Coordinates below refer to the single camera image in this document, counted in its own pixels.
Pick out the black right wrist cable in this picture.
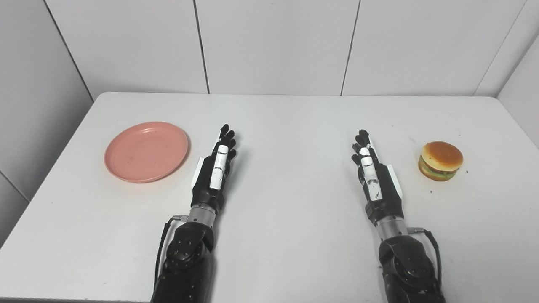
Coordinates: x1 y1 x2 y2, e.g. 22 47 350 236
408 227 443 287

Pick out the toy hamburger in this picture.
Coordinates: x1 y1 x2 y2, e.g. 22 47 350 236
418 141 464 181

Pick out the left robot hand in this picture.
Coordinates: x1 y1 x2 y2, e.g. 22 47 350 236
191 124 237 210

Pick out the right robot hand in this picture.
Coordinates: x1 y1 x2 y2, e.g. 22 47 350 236
352 130 406 226

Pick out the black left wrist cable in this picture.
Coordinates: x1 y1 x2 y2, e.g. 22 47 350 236
154 215 189 287

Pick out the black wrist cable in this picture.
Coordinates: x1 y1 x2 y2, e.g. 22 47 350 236
154 215 189 287
408 227 443 287

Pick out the pink plate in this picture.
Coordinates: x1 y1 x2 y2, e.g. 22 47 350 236
104 122 189 183

